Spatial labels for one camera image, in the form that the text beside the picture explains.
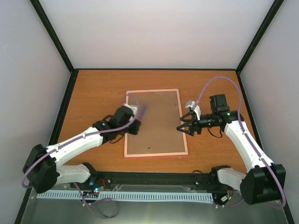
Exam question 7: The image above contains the pink picture frame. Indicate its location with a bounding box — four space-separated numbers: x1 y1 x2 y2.
124 89 188 158

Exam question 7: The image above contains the purple red screwdriver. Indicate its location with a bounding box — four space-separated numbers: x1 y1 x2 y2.
138 105 148 122

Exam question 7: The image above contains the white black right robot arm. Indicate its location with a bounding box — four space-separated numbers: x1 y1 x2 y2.
177 94 286 204

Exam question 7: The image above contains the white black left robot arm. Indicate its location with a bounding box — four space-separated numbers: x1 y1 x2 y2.
23 104 141 194

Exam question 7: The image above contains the grey metal front plate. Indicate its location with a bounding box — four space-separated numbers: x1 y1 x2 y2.
19 193 294 224

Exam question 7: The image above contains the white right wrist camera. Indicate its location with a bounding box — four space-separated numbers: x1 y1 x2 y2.
185 100 201 120

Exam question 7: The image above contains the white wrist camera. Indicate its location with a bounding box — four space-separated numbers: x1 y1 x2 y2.
123 104 138 114
185 100 201 120

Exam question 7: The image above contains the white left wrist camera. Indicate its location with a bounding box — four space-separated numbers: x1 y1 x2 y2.
123 104 138 114

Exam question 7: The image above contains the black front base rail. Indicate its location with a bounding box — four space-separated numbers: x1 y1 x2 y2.
30 170 243 194

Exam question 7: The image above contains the black table edge rail back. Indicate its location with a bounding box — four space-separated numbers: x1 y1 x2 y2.
76 68 236 71

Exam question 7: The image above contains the light blue slotted cable duct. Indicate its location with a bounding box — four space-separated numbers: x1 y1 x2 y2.
36 190 213 203

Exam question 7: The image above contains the black table edge rail left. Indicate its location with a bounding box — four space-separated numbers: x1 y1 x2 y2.
49 69 79 145

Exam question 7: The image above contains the black enclosure post right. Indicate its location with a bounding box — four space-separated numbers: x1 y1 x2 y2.
235 0 284 76

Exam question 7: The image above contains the black enclosure post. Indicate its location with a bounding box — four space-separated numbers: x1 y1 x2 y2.
30 0 75 74
235 0 284 76

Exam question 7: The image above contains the black enclosure post left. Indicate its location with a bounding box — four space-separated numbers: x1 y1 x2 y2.
30 0 75 74

